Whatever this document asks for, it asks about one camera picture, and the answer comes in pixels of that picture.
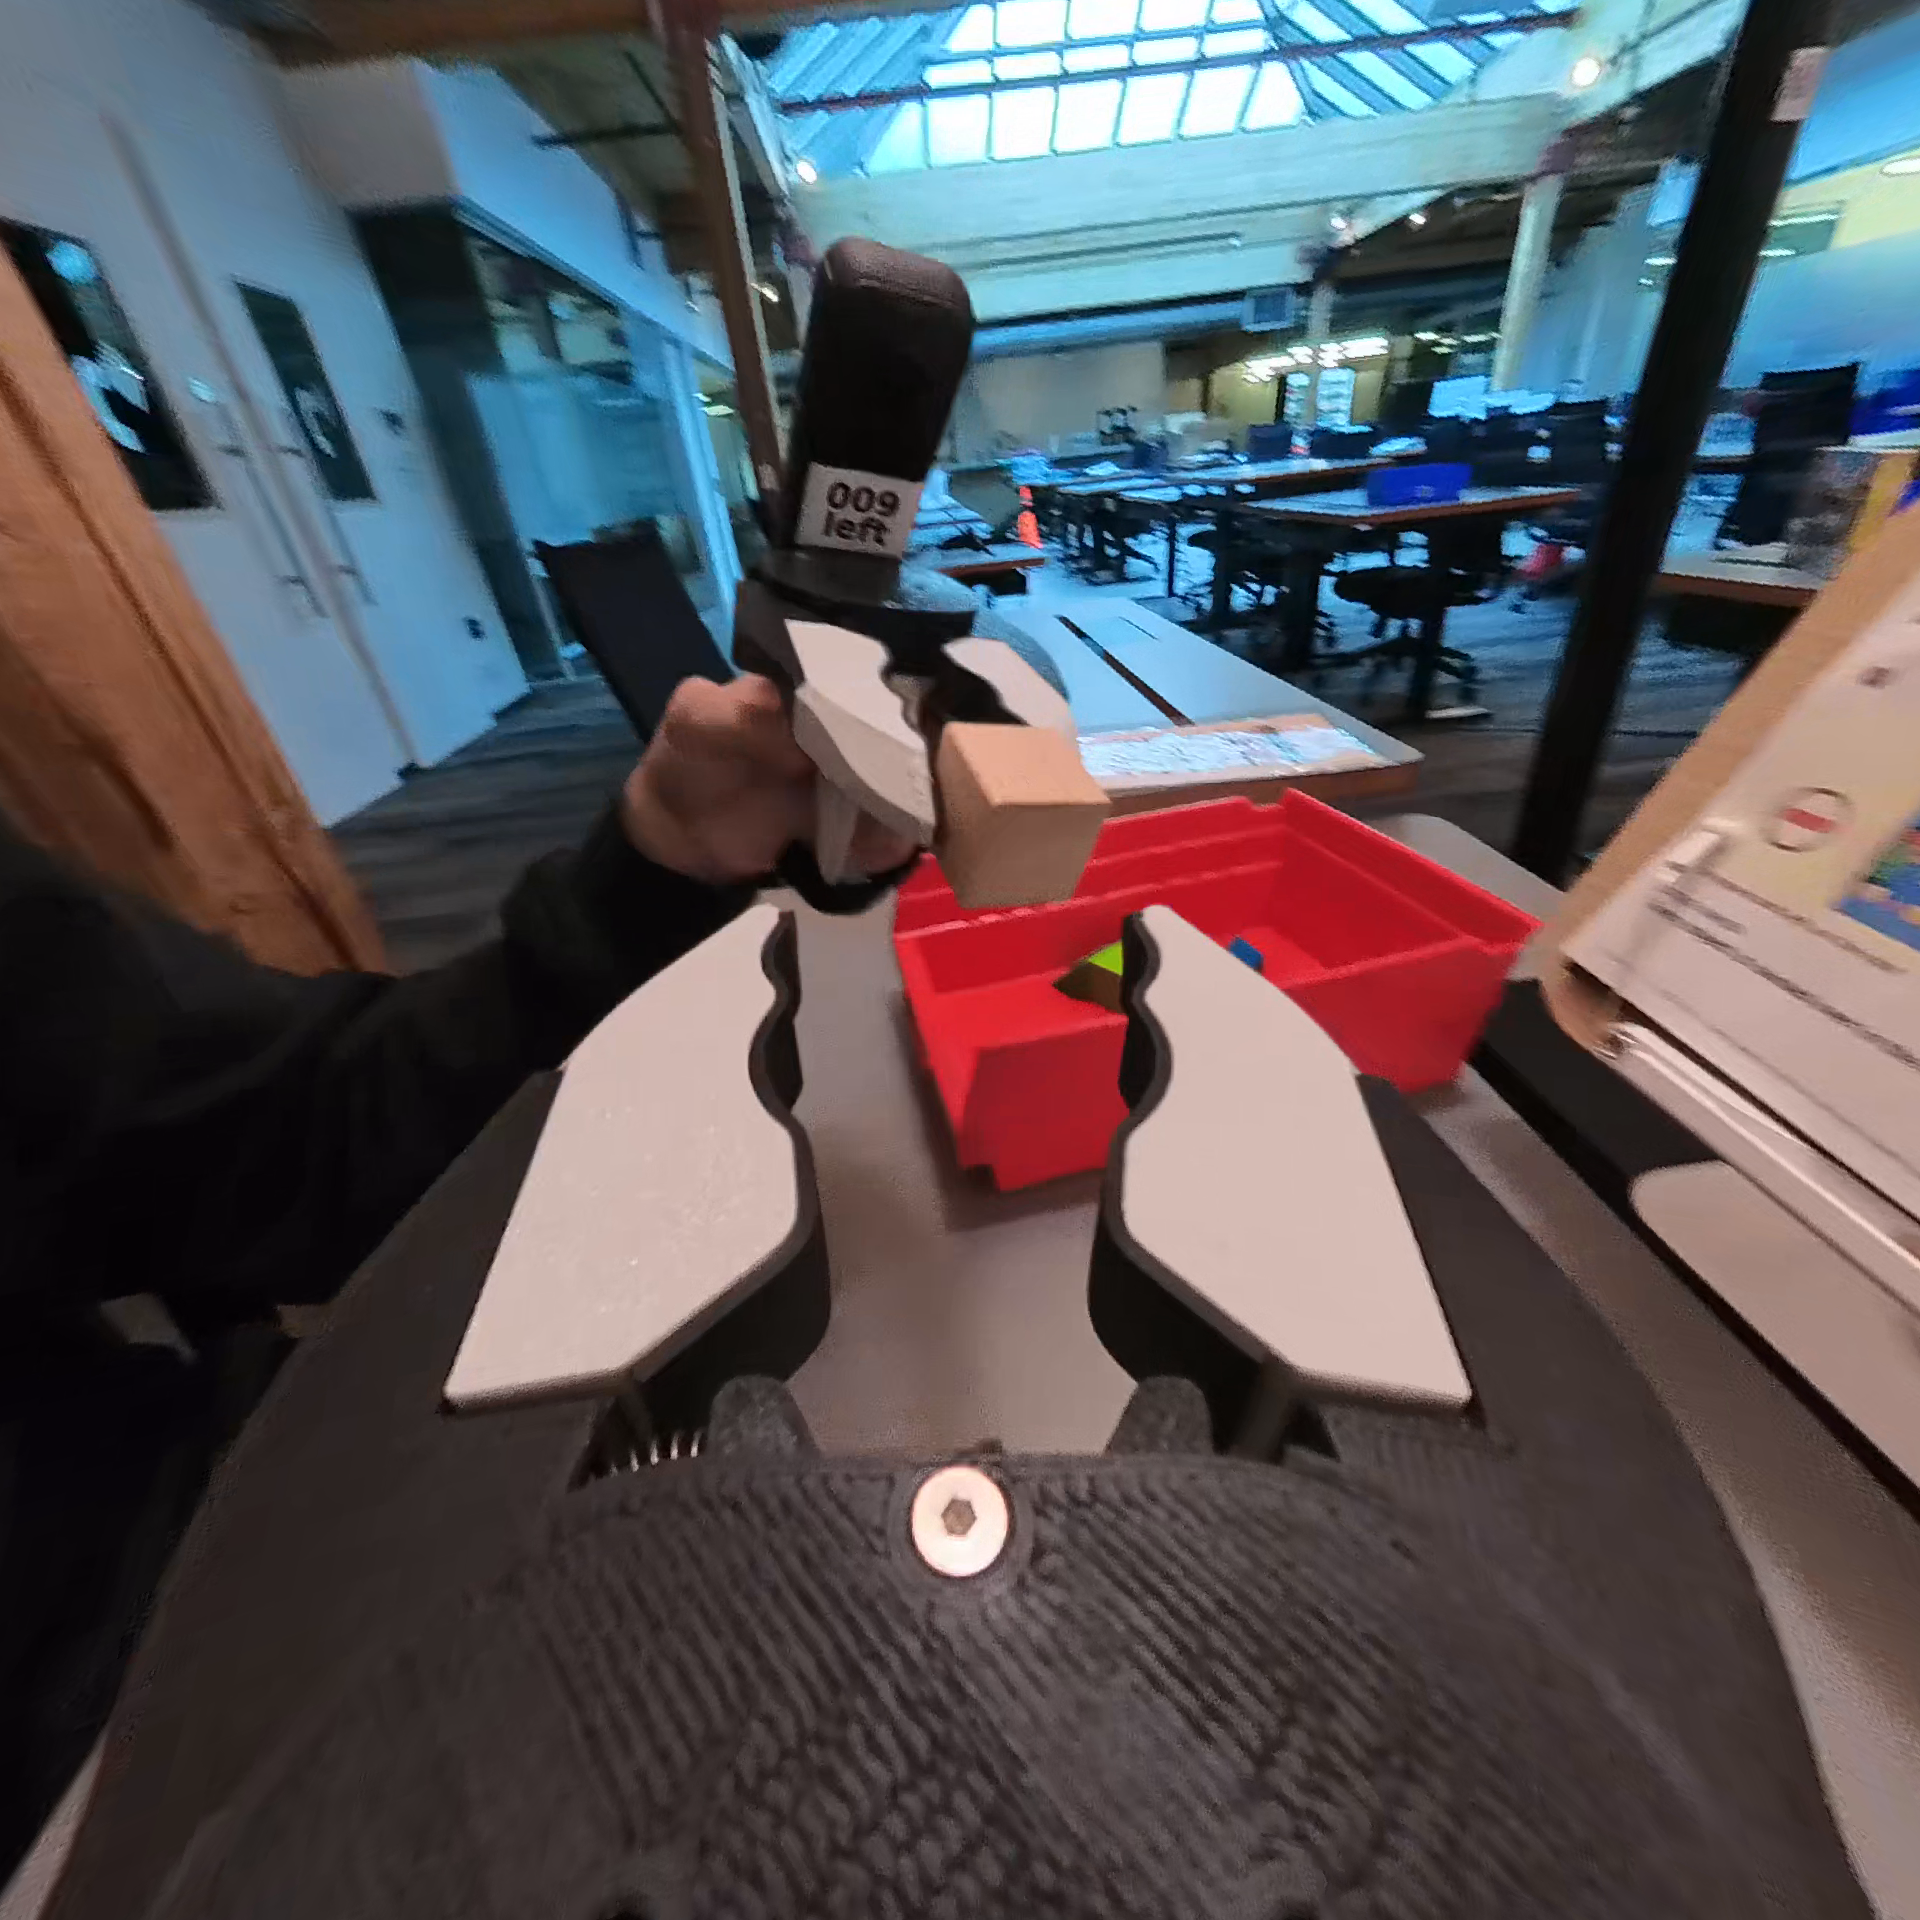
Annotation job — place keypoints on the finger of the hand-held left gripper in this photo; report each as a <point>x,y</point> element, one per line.
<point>855,733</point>
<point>1013,681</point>

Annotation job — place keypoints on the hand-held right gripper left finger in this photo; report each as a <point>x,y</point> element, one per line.
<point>645,1185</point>

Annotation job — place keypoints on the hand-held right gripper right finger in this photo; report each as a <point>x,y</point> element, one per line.
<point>1275,1185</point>

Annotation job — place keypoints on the wooden block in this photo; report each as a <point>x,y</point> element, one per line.
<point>1019,818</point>

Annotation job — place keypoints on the person's left forearm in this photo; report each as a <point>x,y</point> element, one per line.
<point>271,1079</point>

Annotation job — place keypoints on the person's left hand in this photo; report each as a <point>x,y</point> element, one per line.
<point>721,795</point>

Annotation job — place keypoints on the long grey table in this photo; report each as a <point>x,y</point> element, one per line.
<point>1171,674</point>

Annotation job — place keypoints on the orange traffic cone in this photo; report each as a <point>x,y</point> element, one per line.
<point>1026,516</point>

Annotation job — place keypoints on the red plastic bin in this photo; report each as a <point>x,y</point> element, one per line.
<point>1200,973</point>

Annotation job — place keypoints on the green toy block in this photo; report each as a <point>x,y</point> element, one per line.
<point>1102,967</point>

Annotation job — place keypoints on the black office chair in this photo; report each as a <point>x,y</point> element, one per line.
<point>1395,599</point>

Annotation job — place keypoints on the blue storage bin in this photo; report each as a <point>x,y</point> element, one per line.
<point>1418,483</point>

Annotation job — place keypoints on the white printed sheet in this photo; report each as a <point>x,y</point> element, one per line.
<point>1786,900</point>

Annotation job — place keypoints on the cardboard board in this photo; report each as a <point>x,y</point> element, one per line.
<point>1725,720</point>

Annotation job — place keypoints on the black vertical pole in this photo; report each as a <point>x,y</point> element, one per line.
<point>1651,434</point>

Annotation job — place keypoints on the wooden door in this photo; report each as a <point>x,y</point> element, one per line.
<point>136,674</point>

